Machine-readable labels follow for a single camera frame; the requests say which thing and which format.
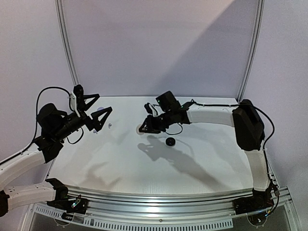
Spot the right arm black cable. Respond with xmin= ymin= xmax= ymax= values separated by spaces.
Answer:
xmin=166 ymin=98 xmax=275 ymax=188

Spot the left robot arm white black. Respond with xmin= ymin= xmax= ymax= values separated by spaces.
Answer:
xmin=0 ymin=93 xmax=113 ymax=216

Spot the right aluminium frame post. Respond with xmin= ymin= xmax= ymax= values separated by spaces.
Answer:
xmin=236 ymin=0 xmax=265 ymax=101

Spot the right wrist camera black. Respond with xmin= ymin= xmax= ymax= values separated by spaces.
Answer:
xmin=144 ymin=103 xmax=155 ymax=115

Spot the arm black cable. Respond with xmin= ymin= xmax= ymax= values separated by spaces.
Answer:
xmin=18 ymin=87 xmax=85 ymax=154
xmin=166 ymin=98 xmax=275 ymax=188

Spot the left aluminium frame post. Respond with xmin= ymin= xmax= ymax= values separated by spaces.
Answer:
xmin=55 ymin=0 xmax=80 ymax=86

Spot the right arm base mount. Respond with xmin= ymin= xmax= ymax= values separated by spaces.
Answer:
xmin=232 ymin=192 xmax=274 ymax=215

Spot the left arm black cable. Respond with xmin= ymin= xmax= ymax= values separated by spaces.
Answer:
xmin=18 ymin=87 xmax=85 ymax=154

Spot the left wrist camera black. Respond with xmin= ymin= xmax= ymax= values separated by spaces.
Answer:
xmin=73 ymin=84 xmax=84 ymax=104

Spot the aluminium frame post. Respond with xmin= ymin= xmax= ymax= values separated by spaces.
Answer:
xmin=55 ymin=0 xmax=80 ymax=86
xmin=236 ymin=0 xmax=265 ymax=101

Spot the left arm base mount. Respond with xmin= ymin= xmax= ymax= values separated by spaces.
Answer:
xmin=47 ymin=194 xmax=89 ymax=221

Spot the aluminium front rail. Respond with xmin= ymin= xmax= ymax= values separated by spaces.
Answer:
xmin=22 ymin=187 xmax=299 ymax=231

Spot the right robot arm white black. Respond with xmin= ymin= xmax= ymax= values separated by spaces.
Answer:
xmin=137 ymin=91 xmax=270 ymax=210

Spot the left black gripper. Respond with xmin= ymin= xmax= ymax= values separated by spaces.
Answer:
xmin=52 ymin=93 xmax=112 ymax=141

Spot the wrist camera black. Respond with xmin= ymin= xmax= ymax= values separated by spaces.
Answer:
xmin=144 ymin=103 xmax=155 ymax=115
xmin=73 ymin=84 xmax=84 ymax=104

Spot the pink earbud charging case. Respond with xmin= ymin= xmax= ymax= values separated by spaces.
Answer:
xmin=136 ymin=124 xmax=144 ymax=135

